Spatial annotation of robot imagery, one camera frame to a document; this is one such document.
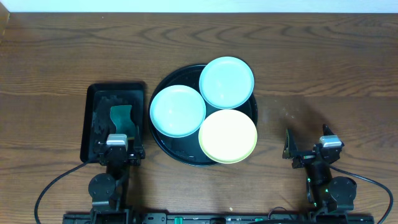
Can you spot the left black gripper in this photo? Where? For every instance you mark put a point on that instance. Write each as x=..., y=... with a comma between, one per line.
x=119, y=156

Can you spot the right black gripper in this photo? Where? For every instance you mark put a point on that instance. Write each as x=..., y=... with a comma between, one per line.
x=289, y=144

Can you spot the green yellow sponge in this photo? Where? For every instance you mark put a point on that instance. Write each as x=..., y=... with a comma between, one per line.
x=121, y=118

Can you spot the light blue plate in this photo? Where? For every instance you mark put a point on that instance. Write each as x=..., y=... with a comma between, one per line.
x=177, y=111
x=226, y=82

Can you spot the yellow plate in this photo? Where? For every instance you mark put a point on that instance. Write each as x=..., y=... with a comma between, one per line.
x=227, y=136

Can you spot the light blue plate top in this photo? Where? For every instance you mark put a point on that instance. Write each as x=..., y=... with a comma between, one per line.
x=226, y=82

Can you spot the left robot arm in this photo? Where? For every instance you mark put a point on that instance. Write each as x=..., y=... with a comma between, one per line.
x=109, y=190

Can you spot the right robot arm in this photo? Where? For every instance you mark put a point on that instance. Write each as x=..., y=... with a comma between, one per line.
x=330, y=195

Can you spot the rectangular black tray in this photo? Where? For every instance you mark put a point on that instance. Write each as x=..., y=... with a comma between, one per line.
x=99, y=100

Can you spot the round black tray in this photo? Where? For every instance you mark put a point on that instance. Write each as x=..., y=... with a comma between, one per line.
x=187, y=149

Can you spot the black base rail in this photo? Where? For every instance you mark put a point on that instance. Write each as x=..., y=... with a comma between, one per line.
x=162, y=218

